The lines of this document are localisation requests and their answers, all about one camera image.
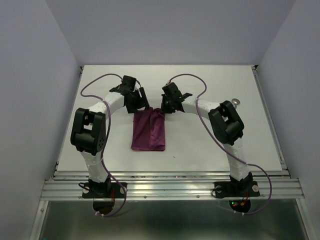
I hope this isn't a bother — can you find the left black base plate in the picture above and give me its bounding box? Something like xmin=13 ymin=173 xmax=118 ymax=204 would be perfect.
xmin=80 ymin=182 xmax=125 ymax=200

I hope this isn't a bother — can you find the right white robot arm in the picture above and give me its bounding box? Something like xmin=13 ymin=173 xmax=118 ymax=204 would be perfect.
xmin=161 ymin=82 xmax=253 ymax=195

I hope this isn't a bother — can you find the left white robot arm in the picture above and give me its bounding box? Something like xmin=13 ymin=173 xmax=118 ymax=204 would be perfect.
xmin=70 ymin=75 xmax=150 ymax=197

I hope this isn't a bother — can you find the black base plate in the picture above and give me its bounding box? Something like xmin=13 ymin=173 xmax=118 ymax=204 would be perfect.
xmin=80 ymin=182 xmax=125 ymax=200
xmin=211 ymin=181 xmax=260 ymax=199

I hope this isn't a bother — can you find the silver metal spoon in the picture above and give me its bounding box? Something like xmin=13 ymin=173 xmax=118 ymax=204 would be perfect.
xmin=231 ymin=98 xmax=241 ymax=106

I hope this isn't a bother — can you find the aluminium rail frame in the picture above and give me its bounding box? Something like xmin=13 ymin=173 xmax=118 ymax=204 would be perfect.
xmin=30 ymin=65 xmax=316 ymax=240

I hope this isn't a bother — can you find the purple cloth napkin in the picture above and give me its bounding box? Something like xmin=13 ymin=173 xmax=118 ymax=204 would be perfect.
xmin=131 ymin=107 xmax=166 ymax=152

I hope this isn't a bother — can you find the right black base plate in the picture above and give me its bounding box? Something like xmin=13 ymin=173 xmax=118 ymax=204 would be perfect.
xmin=211 ymin=181 xmax=260 ymax=199

